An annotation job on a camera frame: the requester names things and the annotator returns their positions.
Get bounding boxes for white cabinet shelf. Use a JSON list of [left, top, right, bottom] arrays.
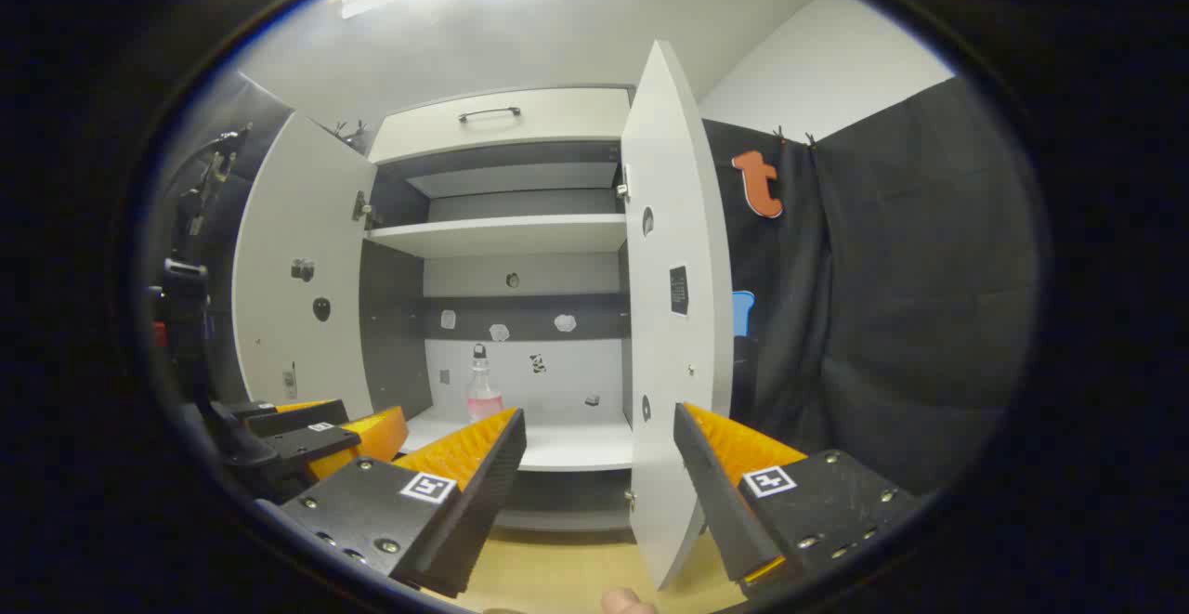
[[401, 407, 636, 473], [365, 214, 629, 259]]

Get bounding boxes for white cabinet door headphone sticker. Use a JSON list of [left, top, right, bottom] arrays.
[[621, 40, 735, 590]]

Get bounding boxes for white and grey cabinet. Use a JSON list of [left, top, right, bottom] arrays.
[[358, 85, 642, 533]]

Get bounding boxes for dark metal stand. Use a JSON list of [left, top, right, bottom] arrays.
[[149, 122, 254, 411]]

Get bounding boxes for white cabinet door camera sticker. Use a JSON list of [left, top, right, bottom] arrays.
[[232, 112, 377, 420]]

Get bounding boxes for white cabinet drawer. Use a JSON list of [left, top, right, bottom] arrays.
[[369, 86, 634, 165]]

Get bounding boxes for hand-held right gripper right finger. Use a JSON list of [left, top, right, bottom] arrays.
[[673, 402, 925, 596]]

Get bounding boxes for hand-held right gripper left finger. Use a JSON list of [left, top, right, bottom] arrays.
[[277, 407, 528, 599]]

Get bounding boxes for clear bottle with pink liquid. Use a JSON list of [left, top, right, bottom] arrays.
[[466, 343, 505, 423]]

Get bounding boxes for black backdrop cloth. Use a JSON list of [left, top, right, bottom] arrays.
[[144, 71, 1039, 496]]

